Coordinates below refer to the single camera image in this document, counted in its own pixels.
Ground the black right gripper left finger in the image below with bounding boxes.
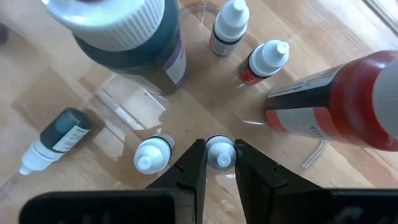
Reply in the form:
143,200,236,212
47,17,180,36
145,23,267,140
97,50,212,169
19,138,208,224

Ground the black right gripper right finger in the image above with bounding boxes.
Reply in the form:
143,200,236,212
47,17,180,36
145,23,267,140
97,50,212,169
234,138,398,224

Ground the small white-capped dropper bottle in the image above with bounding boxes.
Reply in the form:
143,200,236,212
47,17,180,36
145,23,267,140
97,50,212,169
205,134,238,172
208,0,251,57
133,133,175,175
17,107,93,177

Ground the large red colouring bottle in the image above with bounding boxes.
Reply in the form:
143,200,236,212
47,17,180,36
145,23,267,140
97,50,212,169
264,49,398,152

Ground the small red dropper bottle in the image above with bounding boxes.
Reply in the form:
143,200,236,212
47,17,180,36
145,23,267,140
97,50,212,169
238,39,290,85

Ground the large violet colouring bottle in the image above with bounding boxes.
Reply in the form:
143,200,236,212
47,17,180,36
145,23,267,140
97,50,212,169
40,0,189,96

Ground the clear plastic bin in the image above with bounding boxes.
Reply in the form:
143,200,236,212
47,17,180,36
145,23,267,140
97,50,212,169
0,0,343,224

